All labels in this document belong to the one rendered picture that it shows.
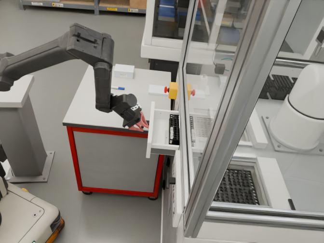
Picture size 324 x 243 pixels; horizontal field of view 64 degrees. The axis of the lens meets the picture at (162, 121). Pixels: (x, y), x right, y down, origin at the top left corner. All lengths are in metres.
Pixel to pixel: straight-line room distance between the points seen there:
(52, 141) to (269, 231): 1.97
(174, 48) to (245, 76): 1.49
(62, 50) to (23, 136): 1.25
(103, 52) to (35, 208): 1.22
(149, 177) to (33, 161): 0.85
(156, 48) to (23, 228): 1.38
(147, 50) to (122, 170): 0.85
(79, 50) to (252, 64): 0.43
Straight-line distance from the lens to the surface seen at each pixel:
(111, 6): 4.84
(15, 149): 2.04
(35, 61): 0.83
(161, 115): 1.36
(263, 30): 0.42
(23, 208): 1.79
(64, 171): 2.23
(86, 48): 0.71
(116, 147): 1.57
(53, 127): 2.59
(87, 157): 1.69
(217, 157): 0.58
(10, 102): 1.69
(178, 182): 1.01
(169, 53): 1.93
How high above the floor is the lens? 1.75
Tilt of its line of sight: 42 degrees down
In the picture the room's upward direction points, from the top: 8 degrees clockwise
